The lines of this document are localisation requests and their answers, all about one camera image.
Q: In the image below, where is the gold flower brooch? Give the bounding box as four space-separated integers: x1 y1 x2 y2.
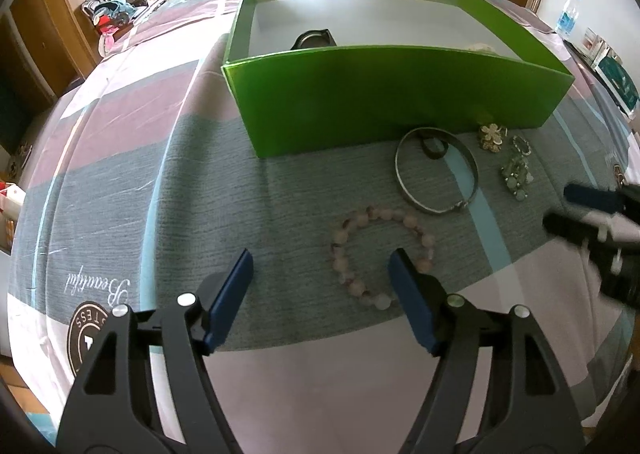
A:
477 123 509 153

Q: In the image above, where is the clear plastic water bottle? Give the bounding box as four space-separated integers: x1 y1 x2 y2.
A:
556 0 581 38

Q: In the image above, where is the green stone flower jewelry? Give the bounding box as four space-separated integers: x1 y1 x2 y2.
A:
501 135 534 202

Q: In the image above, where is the pink bead bracelet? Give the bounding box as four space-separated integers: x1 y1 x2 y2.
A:
328 205 437 311

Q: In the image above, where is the green cardboard box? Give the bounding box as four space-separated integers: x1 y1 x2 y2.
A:
222 0 574 157

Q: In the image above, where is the dark green box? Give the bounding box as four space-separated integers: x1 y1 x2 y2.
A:
596 56 639 116

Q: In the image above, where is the small black hair tie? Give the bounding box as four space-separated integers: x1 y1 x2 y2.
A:
418 133 450 162

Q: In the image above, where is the chair with piled clothes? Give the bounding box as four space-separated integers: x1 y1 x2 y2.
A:
81 0 149 57

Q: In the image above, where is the silver metal bangle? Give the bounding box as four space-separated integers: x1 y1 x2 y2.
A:
393 126 480 216

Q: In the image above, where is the black wrist watch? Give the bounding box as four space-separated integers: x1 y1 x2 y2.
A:
291 29 336 50

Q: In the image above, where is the white wrist watch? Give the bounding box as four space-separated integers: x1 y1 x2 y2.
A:
465 43 498 55

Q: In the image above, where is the plaid tablecloth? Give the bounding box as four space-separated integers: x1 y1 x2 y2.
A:
8 0 639 453

